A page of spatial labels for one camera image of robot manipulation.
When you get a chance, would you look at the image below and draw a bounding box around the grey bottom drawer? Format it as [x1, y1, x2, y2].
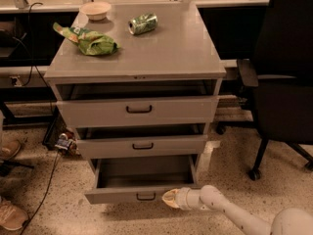
[85, 155, 197, 204]

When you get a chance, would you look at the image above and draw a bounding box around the white and yellow gripper body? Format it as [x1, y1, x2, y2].
[162, 189, 179, 209]

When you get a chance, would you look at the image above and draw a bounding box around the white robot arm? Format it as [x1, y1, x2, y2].
[162, 185, 313, 235]

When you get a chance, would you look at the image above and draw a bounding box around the grey drawer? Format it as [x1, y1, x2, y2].
[85, 155, 197, 204]
[57, 93, 218, 128]
[77, 123, 207, 159]

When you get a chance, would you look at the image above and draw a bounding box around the small colourful floor clutter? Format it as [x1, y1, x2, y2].
[55, 130, 79, 156]

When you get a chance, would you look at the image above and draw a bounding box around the black power cable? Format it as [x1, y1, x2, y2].
[13, 2, 63, 235]

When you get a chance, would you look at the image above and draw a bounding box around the grey metal drawer cabinet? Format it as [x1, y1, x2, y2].
[43, 2, 227, 174]

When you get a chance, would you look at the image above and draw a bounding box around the grey top drawer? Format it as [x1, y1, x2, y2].
[57, 93, 218, 128]

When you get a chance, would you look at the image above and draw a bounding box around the wall power outlet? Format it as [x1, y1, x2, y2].
[11, 76, 22, 87]

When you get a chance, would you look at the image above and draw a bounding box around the grey middle drawer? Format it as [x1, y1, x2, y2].
[77, 123, 207, 159]

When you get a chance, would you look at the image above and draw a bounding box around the black office chair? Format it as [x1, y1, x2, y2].
[215, 0, 313, 182]

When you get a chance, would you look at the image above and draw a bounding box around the green soda can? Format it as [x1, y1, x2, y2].
[128, 13, 157, 35]

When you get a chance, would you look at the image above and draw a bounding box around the green chip bag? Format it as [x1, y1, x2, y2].
[53, 23, 119, 56]

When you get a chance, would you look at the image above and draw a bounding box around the beige paper bowl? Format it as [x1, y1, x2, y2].
[79, 2, 112, 21]

